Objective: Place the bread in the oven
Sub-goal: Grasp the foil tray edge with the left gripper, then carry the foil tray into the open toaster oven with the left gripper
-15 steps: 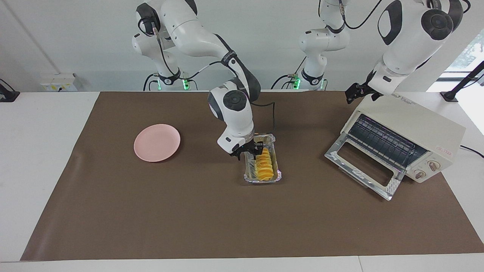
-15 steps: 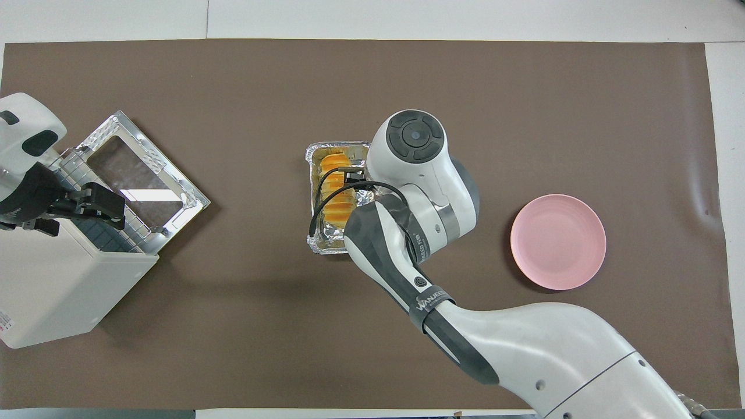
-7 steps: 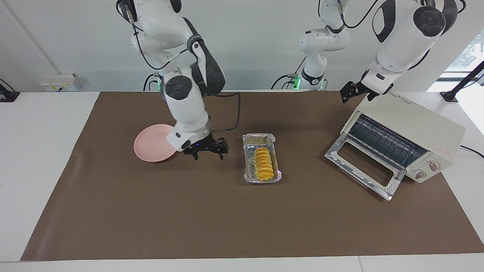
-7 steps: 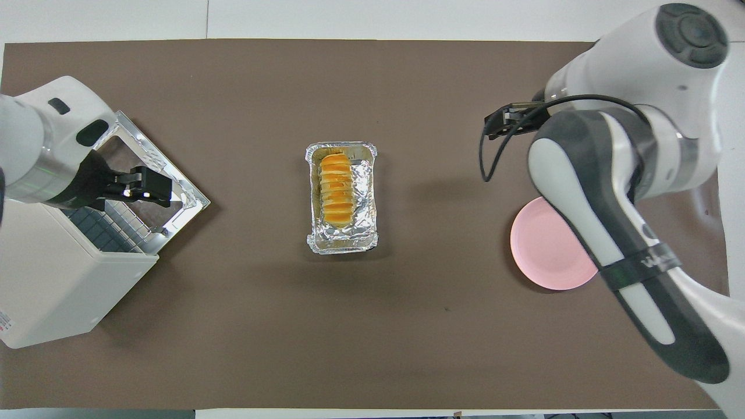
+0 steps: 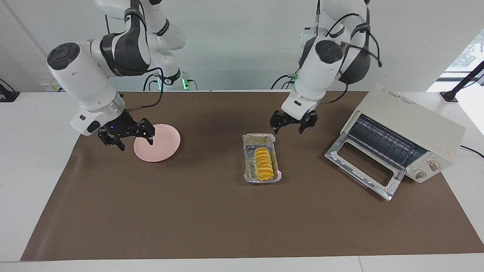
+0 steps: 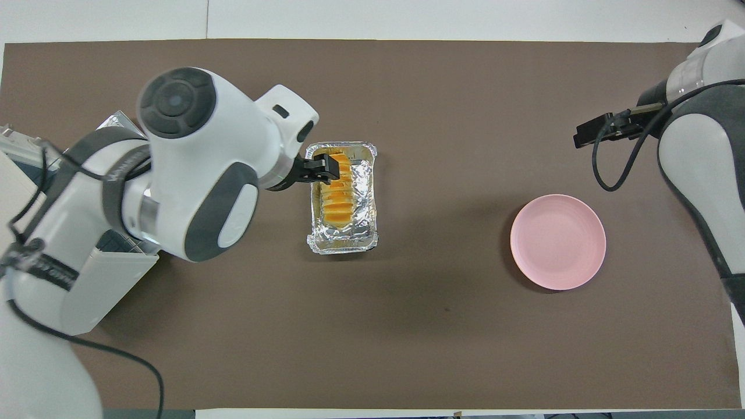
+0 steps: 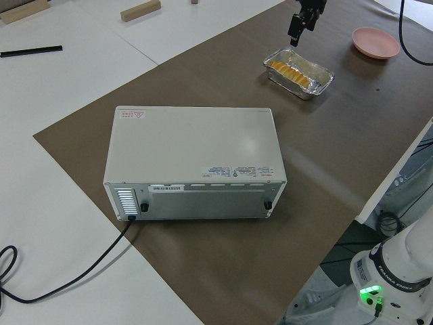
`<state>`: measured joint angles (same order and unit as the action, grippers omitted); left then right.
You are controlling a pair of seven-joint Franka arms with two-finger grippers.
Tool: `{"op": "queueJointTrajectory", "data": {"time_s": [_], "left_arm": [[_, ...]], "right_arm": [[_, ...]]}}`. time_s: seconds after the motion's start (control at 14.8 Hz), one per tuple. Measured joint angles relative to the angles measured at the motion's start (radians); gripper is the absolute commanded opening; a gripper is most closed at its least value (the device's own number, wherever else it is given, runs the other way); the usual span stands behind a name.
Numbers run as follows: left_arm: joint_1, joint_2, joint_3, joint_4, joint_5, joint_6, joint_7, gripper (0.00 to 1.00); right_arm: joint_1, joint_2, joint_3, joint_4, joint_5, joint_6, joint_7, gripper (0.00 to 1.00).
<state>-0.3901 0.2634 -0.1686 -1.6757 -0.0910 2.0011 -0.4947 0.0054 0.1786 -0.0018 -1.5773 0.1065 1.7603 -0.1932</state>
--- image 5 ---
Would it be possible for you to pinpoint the black left base cable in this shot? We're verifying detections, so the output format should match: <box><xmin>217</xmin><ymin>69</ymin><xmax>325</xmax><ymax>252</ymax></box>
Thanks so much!
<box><xmin>270</xmin><ymin>73</ymin><xmax>300</xmax><ymax>90</ymax></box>

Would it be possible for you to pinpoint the aluminium foil tray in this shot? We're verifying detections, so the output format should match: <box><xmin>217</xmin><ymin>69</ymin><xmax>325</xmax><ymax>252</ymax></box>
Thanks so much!
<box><xmin>242</xmin><ymin>133</ymin><xmax>282</xmax><ymax>184</ymax></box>

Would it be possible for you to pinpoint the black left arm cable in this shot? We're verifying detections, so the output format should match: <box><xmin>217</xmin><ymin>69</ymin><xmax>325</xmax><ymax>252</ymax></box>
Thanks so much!
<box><xmin>316</xmin><ymin>0</ymin><xmax>383</xmax><ymax>105</ymax></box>

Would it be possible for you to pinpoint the black right base cable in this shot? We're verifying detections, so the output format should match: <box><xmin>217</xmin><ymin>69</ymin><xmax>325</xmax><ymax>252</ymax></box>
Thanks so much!
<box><xmin>143</xmin><ymin>73</ymin><xmax>159</xmax><ymax>91</ymax></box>

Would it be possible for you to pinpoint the black oven power cable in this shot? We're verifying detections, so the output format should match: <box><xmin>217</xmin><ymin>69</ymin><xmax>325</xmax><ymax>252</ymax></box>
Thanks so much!
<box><xmin>459</xmin><ymin>145</ymin><xmax>484</xmax><ymax>158</ymax></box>

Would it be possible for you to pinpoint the white wall socket strip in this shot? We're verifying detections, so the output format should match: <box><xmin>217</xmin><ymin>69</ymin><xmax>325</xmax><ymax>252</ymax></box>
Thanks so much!
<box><xmin>41</xmin><ymin>81</ymin><xmax>65</xmax><ymax>92</ymax></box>

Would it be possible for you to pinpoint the black base cable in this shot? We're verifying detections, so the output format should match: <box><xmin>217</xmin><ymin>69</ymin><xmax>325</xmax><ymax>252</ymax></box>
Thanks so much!
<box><xmin>270</xmin><ymin>73</ymin><xmax>300</xmax><ymax>90</ymax></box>
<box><xmin>143</xmin><ymin>73</ymin><xmax>159</xmax><ymax>91</ymax></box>

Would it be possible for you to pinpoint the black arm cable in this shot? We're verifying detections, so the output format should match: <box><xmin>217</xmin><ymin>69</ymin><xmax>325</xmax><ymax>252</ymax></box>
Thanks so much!
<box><xmin>104</xmin><ymin>0</ymin><xmax>165</xmax><ymax>112</ymax></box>
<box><xmin>316</xmin><ymin>0</ymin><xmax>383</xmax><ymax>105</ymax></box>

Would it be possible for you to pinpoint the glass oven door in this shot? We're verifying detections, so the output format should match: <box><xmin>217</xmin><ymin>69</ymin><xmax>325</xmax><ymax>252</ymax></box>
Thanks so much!
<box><xmin>324</xmin><ymin>133</ymin><xmax>407</xmax><ymax>201</ymax></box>

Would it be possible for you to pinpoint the black table clamp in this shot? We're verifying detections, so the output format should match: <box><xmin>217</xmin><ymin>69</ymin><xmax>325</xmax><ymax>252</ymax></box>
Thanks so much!
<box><xmin>0</xmin><ymin>79</ymin><xmax>20</xmax><ymax>103</ymax></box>

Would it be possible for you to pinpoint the cream toaster oven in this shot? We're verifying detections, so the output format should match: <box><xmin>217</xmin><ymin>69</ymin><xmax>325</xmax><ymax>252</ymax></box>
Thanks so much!
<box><xmin>324</xmin><ymin>84</ymin><xmax>466</xmax><ymax>201</ymax></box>

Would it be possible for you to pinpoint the brown table mat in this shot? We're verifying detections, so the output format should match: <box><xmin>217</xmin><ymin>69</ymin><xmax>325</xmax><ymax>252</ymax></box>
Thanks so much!
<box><xmin>20</xmin><ymin>91</ymin><xmax>484</xmax><ymax>261</ymax></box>

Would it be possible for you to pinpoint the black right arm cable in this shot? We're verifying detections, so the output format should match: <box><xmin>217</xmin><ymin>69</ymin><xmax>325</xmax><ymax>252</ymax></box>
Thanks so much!
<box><xmin>104</xmin><ymin>0</ymin><xmax>165</xmax><ymax>112</ymax></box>

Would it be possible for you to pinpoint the pink round plate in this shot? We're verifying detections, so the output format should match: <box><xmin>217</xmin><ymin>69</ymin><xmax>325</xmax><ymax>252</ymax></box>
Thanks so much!
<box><xmin>134</xmin><ymin>124</ymin><xmax>181</xmax><ymax>163</ymax></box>

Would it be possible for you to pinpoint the yellow sliced bread loaf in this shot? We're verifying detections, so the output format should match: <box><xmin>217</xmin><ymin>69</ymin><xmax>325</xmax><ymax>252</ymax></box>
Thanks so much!
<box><xmin>254</xmin><ymin>147</ymin><xmax>274</xmax><ymax>181</ymax></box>

